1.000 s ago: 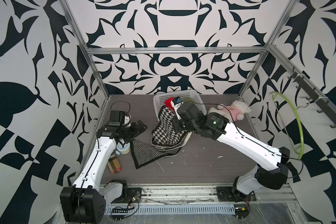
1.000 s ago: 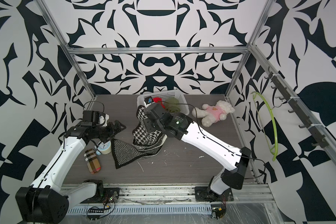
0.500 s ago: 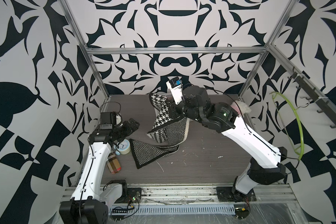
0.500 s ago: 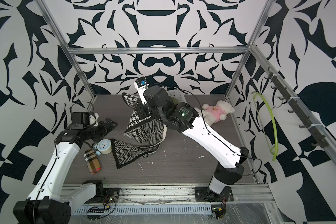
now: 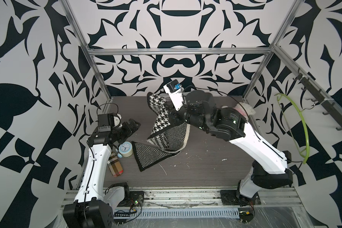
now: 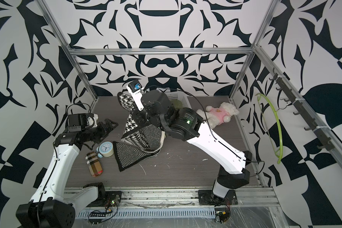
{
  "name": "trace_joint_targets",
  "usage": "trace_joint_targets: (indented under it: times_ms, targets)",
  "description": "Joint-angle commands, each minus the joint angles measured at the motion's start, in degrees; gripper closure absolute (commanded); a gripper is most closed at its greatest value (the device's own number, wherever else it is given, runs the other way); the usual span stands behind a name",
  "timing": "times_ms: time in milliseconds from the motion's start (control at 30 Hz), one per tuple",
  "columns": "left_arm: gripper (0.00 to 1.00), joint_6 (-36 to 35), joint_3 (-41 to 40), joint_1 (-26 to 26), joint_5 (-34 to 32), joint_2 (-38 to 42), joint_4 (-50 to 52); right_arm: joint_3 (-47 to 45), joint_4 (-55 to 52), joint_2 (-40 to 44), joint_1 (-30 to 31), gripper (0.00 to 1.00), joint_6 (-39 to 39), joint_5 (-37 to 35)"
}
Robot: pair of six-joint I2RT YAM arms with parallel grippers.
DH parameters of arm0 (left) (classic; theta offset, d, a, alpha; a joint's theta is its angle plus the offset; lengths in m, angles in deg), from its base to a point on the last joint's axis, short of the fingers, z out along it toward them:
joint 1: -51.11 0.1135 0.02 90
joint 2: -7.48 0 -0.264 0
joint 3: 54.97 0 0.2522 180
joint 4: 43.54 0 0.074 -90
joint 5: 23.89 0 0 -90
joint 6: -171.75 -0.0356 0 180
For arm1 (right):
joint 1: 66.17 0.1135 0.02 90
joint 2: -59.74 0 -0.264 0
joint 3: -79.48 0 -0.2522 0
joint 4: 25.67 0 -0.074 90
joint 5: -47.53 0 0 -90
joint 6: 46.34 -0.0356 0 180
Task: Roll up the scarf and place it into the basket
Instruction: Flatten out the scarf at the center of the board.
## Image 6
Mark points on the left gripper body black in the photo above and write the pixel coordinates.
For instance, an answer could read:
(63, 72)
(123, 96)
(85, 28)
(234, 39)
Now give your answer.
(97, 135)

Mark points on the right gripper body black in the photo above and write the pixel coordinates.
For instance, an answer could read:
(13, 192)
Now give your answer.
(147, 113)

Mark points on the green knitted scarf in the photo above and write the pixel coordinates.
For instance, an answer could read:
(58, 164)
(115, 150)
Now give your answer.
(177, 103)

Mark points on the black white houndstooth scarf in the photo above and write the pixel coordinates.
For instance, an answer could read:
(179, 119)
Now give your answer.
(137, 144)

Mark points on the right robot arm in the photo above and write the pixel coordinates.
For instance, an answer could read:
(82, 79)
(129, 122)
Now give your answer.
(233, 173)

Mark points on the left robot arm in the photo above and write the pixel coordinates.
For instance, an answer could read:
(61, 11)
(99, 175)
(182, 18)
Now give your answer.
(47, 207)

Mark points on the white plastic basket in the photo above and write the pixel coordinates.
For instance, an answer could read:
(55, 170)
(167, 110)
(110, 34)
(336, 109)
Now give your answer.
(180, 96)

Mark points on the light blue alarm clock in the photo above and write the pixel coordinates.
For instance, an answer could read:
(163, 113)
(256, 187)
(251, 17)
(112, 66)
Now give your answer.
(105, 149)

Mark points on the white teddy bear pink shirt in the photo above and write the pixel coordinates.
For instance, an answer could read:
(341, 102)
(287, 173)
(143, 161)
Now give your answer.
(219, 115)

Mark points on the black connector hub left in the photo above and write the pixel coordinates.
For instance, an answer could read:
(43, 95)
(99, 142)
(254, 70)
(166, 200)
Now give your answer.
(97, 215)

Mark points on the black connector hub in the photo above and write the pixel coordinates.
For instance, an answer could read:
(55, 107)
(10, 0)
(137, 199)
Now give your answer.
(222, 216)
(97, 215)

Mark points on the black connector hub right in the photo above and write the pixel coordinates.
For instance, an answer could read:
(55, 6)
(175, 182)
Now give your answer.
(222, 216)

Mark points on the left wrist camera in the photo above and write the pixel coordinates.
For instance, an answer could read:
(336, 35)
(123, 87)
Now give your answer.
(81, 122)

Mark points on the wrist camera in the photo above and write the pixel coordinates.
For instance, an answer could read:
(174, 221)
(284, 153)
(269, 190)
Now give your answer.
(136, 91)
(81, 122)

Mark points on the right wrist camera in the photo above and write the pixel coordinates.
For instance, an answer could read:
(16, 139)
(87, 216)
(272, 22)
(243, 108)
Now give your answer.
(136, 91)

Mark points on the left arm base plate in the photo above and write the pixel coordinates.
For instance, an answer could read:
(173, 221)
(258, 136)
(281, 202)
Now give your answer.
(109, 198)

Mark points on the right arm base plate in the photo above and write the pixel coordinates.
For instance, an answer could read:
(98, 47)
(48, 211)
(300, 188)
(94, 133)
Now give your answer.
(207, 198)

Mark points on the white slotted cable duct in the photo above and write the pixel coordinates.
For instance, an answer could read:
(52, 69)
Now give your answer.
(159, 213)

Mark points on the grey wall hook rail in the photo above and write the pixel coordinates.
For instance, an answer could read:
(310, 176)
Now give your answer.
(302, 109)

